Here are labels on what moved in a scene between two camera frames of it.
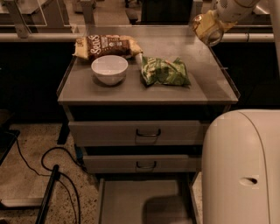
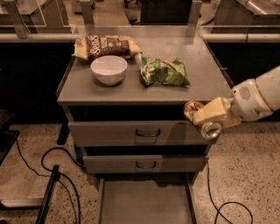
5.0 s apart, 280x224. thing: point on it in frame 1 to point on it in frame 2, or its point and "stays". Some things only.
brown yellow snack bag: (91, 47) stays
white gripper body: (227, 12) to (248, 102)
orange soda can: (209, 27) to (210, 130)
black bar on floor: (42, 211) stays
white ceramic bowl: (109, 69) stays
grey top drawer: (137, 133) stays
